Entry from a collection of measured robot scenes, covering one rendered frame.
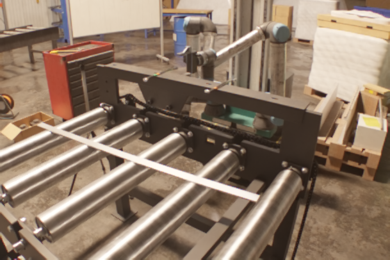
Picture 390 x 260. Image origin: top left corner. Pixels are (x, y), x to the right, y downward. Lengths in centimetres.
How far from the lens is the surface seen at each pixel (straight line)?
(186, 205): 112
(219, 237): 116
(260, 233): 102
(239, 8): 256
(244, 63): 266
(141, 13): 626
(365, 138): 300
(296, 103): 130
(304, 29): 953
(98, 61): 367
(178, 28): 693
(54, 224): 113
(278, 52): 214
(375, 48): 435
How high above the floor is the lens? 162
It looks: 24 degrees down
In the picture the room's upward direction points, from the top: 1 degrees counter-clockwise
